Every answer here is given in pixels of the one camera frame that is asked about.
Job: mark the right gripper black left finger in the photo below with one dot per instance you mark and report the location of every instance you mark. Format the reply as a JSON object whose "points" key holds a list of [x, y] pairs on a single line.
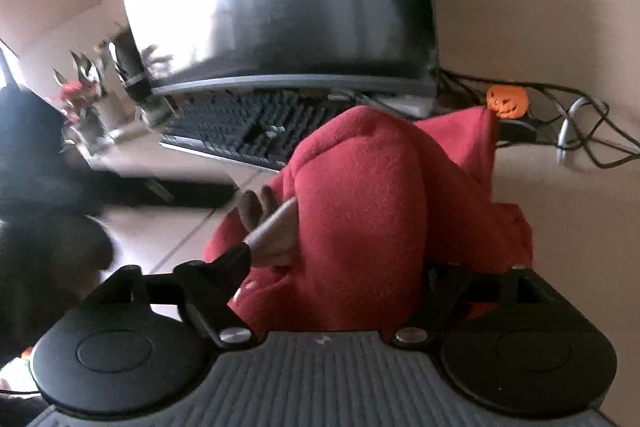
{"points": [[140, 342]]}

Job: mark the red flower plant pot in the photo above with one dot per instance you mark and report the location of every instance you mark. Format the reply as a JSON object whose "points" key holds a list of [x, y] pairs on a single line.
{"points": [[94, 112]]}

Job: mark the black keyboard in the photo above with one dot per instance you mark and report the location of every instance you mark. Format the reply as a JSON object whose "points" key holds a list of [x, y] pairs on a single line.
{"points": [[259, 128]]}

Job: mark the red and grey hooded onesie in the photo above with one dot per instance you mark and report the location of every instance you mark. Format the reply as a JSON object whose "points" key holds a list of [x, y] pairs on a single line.
{"points": [[377, 196]]}

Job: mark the silver monitor stand leg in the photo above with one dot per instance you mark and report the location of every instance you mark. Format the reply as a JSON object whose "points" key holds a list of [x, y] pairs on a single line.
{"points": [[566, 133]]}

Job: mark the orange pumpkin toy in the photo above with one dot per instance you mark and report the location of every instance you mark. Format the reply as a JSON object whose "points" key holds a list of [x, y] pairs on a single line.
{"points": [[507, 101]]}

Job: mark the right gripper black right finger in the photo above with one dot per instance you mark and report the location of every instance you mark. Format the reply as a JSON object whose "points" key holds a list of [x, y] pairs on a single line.
{"points": [[508, 341]]}

